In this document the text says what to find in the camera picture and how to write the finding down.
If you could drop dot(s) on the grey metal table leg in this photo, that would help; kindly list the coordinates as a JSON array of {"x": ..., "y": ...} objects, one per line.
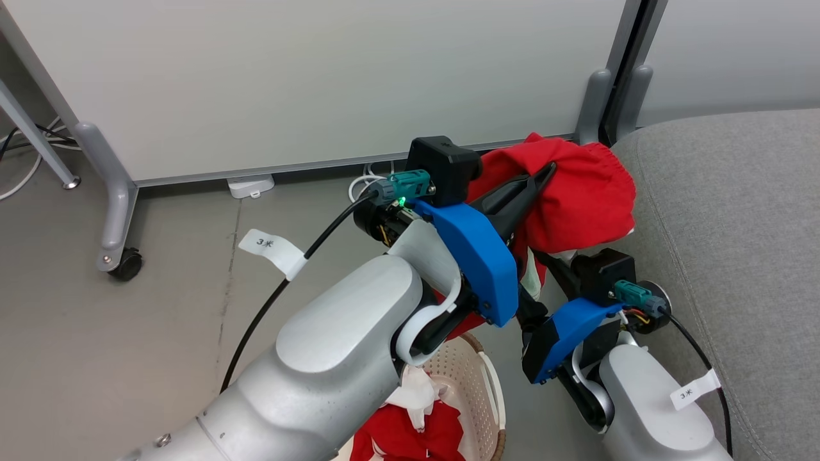
[{"x": 38, "y": 141}]

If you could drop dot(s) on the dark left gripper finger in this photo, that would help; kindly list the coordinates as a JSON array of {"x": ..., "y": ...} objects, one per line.
[
  {"x": 519, "y": 189},
  {"x": 511, "y": 224}
]

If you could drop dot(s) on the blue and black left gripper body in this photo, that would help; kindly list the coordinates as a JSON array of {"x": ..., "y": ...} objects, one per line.
[{"x": 480, "y": 262}]

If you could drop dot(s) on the grey partition foot with caster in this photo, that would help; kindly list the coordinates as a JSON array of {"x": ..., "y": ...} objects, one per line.
[{"x": 115, "y": 192}]

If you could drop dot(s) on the white and grey left robot arm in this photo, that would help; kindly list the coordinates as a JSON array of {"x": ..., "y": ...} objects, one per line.
[{"x": 333, "y": 358}]

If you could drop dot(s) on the black caster wheel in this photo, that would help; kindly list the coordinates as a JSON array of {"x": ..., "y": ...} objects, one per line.
[{"x": 128, "y": 264}]

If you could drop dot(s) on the white power adapter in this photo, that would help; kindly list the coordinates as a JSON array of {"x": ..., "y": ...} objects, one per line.
[{"x": 251, "y": 186}]

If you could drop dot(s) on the narrow white partition panel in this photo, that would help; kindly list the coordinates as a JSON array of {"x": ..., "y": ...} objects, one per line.
[{"x": 737, "y": 57}]

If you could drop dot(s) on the grey fabric sofa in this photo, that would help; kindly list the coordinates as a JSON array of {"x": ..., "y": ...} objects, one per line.
[{"x": 737, "y": 256}]

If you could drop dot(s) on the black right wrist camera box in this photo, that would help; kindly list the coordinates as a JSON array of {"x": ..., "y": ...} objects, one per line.
[{"x": 602, "y": 272}]

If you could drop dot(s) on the wide white partition panel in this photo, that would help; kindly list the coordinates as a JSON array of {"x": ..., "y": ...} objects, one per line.
[{"x": 320, "y": 77}]

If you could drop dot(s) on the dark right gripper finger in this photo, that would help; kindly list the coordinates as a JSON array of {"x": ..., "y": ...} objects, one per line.
[
  {"x": 530, "y": 310},
  {"x": 557, "y": 275}
]

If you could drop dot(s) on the cream perforated laundry basket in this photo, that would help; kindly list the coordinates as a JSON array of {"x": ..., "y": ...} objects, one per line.
[{"x": 474, "y": 397}]

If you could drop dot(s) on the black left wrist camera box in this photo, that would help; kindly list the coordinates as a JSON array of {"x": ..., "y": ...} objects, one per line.
[{"x": 442, "y": 169}]

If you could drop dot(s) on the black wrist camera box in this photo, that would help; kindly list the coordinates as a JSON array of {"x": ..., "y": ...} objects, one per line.
[
  {"x": 602, "y": 272},
  {"x": 442, "y": 169}
]

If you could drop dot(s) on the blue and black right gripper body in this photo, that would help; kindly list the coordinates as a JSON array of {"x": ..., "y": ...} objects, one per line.
[{"x": 564, "y": 326}]

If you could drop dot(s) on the red clothing garment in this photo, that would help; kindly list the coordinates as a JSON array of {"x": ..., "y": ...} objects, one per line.
[{"x": 576, "y": 192}]

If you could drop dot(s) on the white and grey right robot arm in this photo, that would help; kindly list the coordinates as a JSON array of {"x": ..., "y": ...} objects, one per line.
[{"x": 647, "y": 410}]

